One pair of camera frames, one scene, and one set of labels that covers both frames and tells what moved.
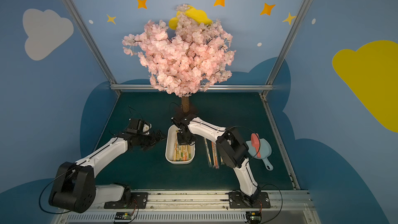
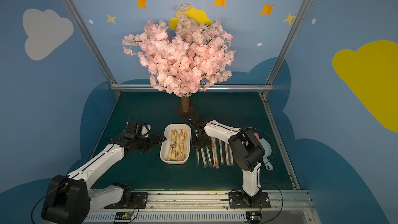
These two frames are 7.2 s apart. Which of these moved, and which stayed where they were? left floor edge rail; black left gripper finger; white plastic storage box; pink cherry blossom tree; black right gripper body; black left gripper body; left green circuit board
Moved: black right gripper body; white plastic storage box
Stayed: pink cherry blossom tree; black left gripper finger; left floor edge rail; left green circuit board; black left gripper body
